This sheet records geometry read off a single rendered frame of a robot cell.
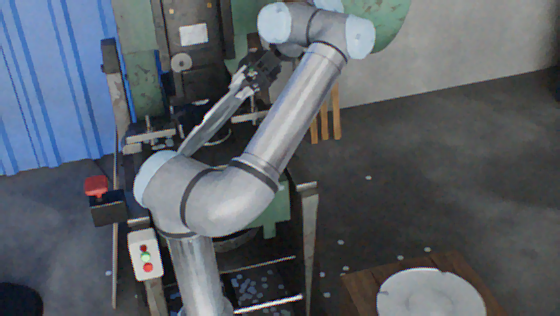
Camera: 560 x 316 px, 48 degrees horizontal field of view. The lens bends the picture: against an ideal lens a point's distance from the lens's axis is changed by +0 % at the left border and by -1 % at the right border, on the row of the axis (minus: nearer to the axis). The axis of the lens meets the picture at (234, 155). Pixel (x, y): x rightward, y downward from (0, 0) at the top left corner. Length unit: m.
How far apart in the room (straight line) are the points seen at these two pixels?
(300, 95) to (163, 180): 0.28
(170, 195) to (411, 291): 0.98
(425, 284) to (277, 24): 0.99
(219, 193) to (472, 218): 1.82
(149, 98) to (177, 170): 0.97
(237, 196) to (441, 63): 2.65
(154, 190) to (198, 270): 0.21
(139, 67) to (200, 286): 0.92
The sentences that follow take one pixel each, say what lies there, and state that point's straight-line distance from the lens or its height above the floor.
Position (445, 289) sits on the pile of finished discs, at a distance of 1.90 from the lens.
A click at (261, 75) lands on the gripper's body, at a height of 1.08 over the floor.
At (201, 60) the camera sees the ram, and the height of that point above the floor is 0.99.
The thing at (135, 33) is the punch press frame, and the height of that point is 1.11.
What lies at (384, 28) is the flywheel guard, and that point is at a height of 1.10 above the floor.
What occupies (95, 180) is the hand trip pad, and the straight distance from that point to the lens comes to 1.72.
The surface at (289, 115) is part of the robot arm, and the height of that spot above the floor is 1.16.
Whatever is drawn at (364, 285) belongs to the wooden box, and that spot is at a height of 0.35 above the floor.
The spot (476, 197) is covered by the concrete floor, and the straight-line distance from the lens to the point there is 2.85.
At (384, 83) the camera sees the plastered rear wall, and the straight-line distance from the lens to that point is 3.48.
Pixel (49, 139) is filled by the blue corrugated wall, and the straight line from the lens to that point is 3.17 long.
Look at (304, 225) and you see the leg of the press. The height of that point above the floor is 0.52.
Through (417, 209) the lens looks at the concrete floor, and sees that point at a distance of 2.74.
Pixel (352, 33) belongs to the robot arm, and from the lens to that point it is 1.14.
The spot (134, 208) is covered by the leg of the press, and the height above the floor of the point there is 0.64.
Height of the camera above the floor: 1.70
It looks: 33 degrees down
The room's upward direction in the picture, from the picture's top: 6 degrees counter-clockwise
